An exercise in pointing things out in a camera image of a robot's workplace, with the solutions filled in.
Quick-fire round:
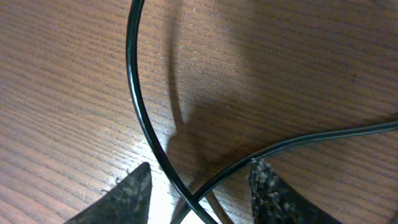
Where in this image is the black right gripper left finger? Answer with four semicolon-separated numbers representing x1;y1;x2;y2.
65;162;152;224

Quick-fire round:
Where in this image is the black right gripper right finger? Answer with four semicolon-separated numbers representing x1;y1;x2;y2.
249;159;341;224

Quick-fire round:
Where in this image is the thick black cable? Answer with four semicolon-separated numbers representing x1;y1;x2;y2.
125;0;398;224

